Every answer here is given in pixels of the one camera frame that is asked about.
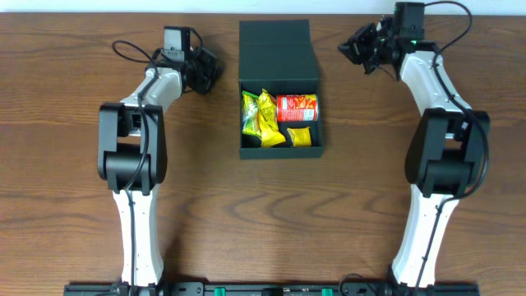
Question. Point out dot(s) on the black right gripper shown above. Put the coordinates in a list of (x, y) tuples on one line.
[(366, 47)]

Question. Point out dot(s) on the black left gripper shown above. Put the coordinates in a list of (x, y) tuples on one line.
[(206, 70)]

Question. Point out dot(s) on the green orange snack bar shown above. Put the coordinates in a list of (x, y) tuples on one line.
[(250, 125)]

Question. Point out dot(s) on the black box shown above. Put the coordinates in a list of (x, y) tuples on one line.
[(277, 56)]

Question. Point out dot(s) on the red snack can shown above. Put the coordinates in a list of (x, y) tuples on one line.
[(297, 108)]

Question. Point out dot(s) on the yellow peanut snack packet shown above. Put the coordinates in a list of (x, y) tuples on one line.
[(270, 134)]

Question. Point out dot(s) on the small yellow snack packet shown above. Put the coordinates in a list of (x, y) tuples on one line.
[(300, 137)]

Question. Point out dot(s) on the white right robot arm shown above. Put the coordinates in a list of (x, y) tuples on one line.
[(448, 156)]

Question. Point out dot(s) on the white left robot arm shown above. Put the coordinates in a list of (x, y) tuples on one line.
[(133, 157)]

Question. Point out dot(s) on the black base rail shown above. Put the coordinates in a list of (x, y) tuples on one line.
[(200, 289)]

